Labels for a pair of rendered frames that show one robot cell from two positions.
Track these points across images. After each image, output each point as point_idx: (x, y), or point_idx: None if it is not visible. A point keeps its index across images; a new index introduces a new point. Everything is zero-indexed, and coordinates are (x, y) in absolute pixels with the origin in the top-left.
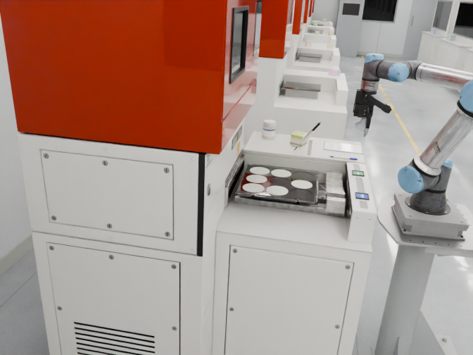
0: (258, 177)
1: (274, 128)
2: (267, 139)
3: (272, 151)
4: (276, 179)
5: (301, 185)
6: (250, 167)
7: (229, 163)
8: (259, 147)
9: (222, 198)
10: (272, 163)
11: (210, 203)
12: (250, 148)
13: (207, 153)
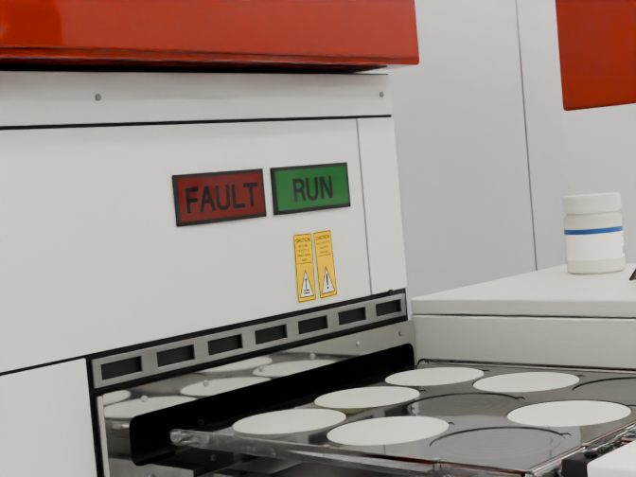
0: (381, 394)
1: (613, 223)
2: (584, 273)
3: (528, 297)
4: (460, 400)
5: (557, 416)
6: (408, 369)
7: (156, 286)
8: (493, 291)
9: (37, 436)
10: (530, 356)
11: None
12: (450, 294)
13: None
